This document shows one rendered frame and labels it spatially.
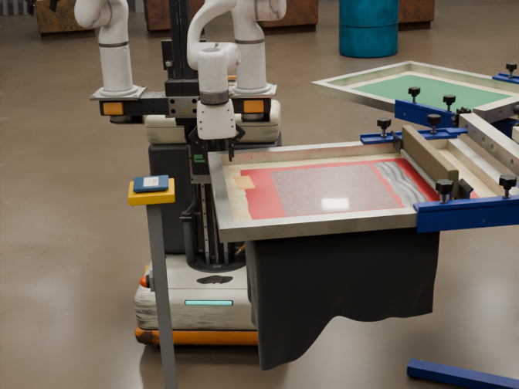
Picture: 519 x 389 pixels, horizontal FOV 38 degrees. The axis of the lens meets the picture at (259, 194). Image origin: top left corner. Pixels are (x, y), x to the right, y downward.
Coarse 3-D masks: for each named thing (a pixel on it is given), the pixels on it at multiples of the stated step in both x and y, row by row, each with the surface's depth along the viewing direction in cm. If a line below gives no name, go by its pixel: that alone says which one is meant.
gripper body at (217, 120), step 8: (200, 104) 197; (208, 104) 196; (216, 104) 196; (224, 104) 197; (200, 112) 198; (208, 112) 197; (216, 112) 198; (224, 112) 198; (232, 112) 199; (200, 120) 198; (208, 120) 198; (216, 120) 198; (224, 120) 199; (232, 120) 199; (200, 128) 199; (208, 128) 199; (216, 128) 199; (224, 128) 200; (232, 128) 200; (200, 136) 200; (208, 136) 200; (216, 136) 200; (224, 136) 201; (232, 136) 201
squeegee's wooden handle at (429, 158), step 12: (408, 132) 223; (408, 144) 224; (420, 144) 212; (420, 156) 213; (432, 156) 202; (432, 168) 203; (444, 168) 194; (456, 168) 193; (456, 180) 192; (456, 192) 194
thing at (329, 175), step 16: (384, 160) 231; (400, 160) 231; (240, 176) 223; (256, 176) 222; (272, 176) 222; (288, 176) 221; (304, 176) 221; (320, 176) 220; (336, 176) 220; (352, 176) 219; (368, 176) 219; (416, 176) 217; (256, 192) 210; (272, 192) 210
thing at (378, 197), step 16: (288, 192) 210; (304, 192) 209; (320, 192) 209; (336, 192) 208; (352, 192) 208; (368, 192) 207; (384, 192) 207; (432, 192) 206; (256, 208) 200; (272, 208) 199; (288, 208) 199; (304, 208) 198; (320, 208) 198; (336, 208) 198; (352, 208) 197; (368, 208) 197; (384, 208) 196
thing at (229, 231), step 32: (224, 160) 232; (256, 160) 233; (288, 160) 234; (480, 160) 218; (224, 192) 202; (512, 192) 194; (224, 224) 183; (256, 224) 182; (288, 224) 182; (320, 224) 183; (352, 224) 184; (384, 224) 185; (416, 224) 186
